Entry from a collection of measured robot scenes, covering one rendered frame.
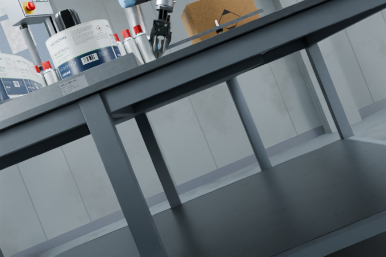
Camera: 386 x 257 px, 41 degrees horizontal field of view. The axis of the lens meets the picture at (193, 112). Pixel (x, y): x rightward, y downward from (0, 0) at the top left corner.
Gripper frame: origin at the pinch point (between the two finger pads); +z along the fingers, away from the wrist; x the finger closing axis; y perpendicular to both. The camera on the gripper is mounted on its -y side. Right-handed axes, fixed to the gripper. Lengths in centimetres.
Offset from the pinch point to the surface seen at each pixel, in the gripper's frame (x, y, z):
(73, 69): -20, 68, 14
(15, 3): -62, 0, -13
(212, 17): 20.9, -15.9, -22.3
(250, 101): 74, -251, 4
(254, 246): 40, 63, 59
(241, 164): 73, -246, 62
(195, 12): 13.1, -15.2, -23.1
